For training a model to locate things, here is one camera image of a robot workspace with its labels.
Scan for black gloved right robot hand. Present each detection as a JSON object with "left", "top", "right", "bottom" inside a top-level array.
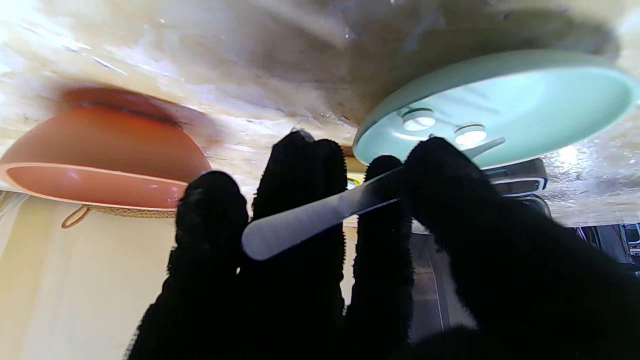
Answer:
[{"left": 125, "top": 131, "right": 640, "bottom": 360}]

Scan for dark pill box blue lid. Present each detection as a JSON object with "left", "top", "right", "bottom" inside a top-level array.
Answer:
[{"left": 482, "top": 159, "right": 551, "bottom": 221}]

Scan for metal tweezers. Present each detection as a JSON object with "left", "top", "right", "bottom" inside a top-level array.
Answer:
[{"left": 241, "top": 137, "right": 506, "bottom": 262}]

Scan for green round dish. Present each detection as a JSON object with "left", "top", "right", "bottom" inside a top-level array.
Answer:
[{"left": 352, "top": 49, "right": 640, "bottom": 170}]

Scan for red-orange bowl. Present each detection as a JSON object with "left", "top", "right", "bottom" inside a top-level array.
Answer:
[{"left": 0, "top": 87, "right": 213, "bottom": 211}]

